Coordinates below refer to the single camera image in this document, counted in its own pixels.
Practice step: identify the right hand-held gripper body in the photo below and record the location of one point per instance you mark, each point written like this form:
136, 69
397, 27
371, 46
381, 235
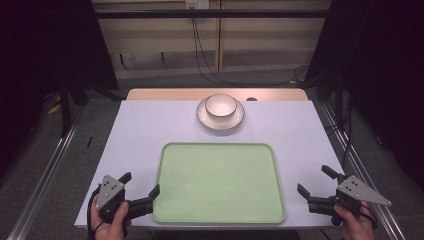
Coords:
353, 193

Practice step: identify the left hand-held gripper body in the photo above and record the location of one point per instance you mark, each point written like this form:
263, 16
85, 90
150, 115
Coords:
110, 193

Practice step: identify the person's left hand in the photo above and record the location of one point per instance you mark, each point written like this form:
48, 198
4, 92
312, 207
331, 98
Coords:
113, 226

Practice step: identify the person's right hand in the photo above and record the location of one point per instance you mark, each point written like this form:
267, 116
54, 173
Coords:
356, 226

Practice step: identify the white table mat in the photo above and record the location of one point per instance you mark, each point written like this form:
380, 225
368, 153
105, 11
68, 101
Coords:
140, 133

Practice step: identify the light green plastic tray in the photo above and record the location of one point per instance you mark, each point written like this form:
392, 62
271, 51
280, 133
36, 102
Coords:
218, 183

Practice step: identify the black metal stand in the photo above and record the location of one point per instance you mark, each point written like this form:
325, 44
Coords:
64, 110

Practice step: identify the light wooden table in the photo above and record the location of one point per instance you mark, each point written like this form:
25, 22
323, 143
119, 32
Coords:
166, 94

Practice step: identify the white plate with dark rim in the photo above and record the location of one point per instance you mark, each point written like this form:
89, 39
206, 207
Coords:
216, 122

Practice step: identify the white bowl with dark rim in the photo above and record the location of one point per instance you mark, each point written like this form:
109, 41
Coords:
220, 106

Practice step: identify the black curtain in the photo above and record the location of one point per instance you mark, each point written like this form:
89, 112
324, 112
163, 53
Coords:
383, 66
40, 50

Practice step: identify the black horizontal bar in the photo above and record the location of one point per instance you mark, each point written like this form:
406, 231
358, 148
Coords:
150, 14

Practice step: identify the metal floor rail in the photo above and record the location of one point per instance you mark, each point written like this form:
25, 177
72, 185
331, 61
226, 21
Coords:
366, 180
43, 180

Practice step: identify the light wooden post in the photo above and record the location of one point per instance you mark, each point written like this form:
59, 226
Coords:
219, 40

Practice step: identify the white wall socket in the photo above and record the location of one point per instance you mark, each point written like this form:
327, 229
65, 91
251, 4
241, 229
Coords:
197, 3

